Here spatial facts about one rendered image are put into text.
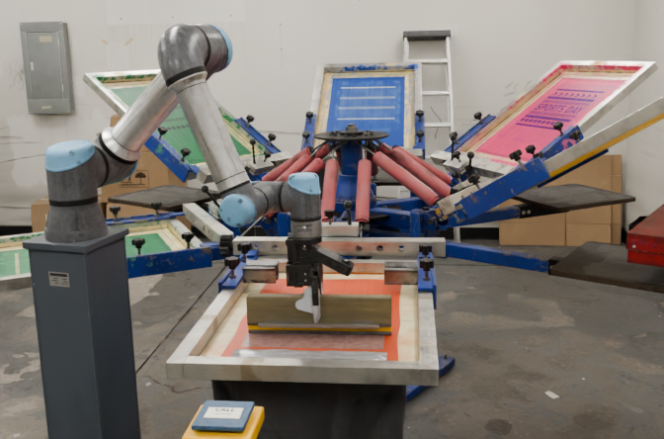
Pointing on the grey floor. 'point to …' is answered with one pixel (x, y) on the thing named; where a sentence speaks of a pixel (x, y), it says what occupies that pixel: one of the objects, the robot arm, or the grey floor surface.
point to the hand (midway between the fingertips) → (319, 314)
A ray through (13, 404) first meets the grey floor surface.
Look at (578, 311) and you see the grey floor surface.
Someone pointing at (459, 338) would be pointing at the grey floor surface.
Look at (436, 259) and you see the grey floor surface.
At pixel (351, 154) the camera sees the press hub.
